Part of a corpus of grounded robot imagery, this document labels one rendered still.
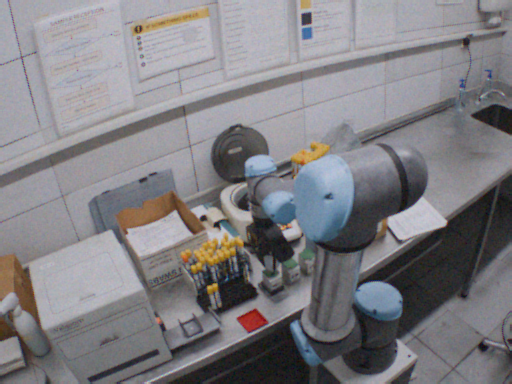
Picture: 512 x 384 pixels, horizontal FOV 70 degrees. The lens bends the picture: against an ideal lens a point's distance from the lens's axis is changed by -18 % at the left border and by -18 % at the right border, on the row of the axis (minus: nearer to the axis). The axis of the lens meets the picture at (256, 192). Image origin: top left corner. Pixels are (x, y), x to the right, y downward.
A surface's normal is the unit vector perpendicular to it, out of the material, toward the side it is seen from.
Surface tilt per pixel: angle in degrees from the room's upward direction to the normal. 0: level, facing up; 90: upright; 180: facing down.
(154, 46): 90
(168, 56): 92
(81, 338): 90
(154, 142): 90
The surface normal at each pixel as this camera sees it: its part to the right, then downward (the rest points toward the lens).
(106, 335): 0.52, 0.43
